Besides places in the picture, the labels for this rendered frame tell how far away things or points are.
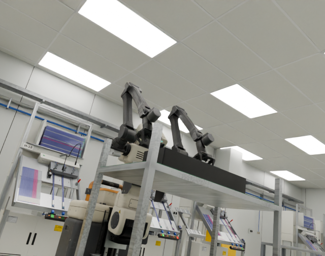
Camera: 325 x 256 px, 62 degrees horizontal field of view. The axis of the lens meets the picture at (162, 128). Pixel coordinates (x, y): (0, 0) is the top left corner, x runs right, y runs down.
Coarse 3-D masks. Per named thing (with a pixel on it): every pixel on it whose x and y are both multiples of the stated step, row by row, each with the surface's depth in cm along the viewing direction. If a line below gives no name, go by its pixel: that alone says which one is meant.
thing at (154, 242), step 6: (150, 240) 380; (156, 240) 386; (162, 240) 392; (144, 246) 372; (150, 246) 378; (156, 246) 384; (162, 246) 391; (144, 252) 371; (150, 252) 376; (156, 252) 382
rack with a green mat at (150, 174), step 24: (120, 168) 115; (144, 168) 101; (168, 168) 104; (96, 192) 129; (144, 192) 96; (168, 192) 152; (192, 192) 136; (216, 192) 123; (240, 192) 129; (144, 216) 94; (216, 216) 176; (216, 240) 172
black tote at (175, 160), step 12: (144, 156) 132; (168, 156) 121; (180, 156) 125; (180, 168) 124; (192, 168) 128; (204, 168) 133; (216, 168) 138; (216, 180) 136; (228, 180) 141; (240, 180) 147
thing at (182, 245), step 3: (183, 225) 401; (183, 228) 398; (183, 231) 396; (183, 234) 395; (186, 234) 397; (183, 237) 393; (183, 240) 391; (180, 243) 392; (183, 243) 390; (180, 246) 390; (183, 246) 389; (180, 249) 389; (183, 249) 389; (180, 252) 387; (183, 252) 388; (180, 255) 385; (183, 255) 387
